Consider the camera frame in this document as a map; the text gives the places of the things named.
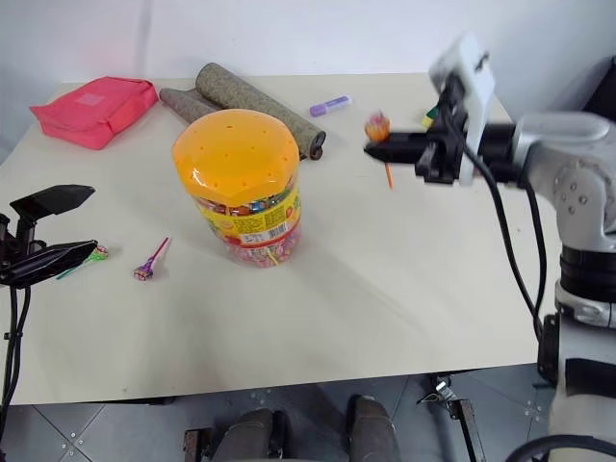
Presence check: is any purple lollipop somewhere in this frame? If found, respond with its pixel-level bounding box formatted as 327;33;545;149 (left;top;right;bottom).
132;236;172;283

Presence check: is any orange lollipop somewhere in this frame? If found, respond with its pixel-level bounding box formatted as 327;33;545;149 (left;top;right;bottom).
364;111;396;191

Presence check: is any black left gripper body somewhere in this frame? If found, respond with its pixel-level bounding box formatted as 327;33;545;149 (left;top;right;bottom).
0;214;48;271

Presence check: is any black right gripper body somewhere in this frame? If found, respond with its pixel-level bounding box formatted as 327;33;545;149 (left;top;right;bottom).
414;76;471;187

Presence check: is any purple highlighter pen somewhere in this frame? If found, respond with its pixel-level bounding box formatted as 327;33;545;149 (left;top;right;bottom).
308;94;354;118

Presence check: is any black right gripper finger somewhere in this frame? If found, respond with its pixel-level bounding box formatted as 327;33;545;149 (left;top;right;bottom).
363;137;430;166
384;128;437;145

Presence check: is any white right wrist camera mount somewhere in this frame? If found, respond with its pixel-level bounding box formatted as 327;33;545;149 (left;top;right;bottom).
427;32;497;187

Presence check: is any metal table frame clamp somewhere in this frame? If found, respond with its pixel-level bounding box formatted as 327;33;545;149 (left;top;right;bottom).
416;373;488;462

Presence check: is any large grey rolled mat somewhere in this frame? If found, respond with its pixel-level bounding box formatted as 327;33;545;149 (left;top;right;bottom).
193;62;326;162

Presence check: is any lollipop jar with orange lid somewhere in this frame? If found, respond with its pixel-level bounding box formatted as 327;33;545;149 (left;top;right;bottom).
170;109;304;270

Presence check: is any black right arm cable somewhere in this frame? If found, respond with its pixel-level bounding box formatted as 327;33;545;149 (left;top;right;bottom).
461;143;552;347

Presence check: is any brown metal bracket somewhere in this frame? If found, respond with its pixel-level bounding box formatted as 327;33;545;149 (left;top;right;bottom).
182;424;214;462

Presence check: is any pink zip pouch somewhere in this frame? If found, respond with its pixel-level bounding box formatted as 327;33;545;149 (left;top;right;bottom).
28;75;161;152

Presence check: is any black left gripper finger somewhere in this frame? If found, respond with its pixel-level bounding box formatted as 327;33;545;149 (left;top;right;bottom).
9;184;96;243
0;239;99;287

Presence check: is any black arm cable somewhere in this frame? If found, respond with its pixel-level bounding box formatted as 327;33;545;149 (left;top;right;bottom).
461;143;552;347
0;282;33;421

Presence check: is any green lollipop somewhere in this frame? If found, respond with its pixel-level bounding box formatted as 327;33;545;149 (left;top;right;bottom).
55;244;111;282

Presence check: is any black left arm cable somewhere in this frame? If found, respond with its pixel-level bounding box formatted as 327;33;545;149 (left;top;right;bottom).
0;282;33;421

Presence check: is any dark rounded shape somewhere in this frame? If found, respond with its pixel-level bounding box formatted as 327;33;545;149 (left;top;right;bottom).
346;394;401;462
223;407;291;462

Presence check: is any small grey rolled mat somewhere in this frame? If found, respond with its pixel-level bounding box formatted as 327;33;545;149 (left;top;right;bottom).
158;87;217;124

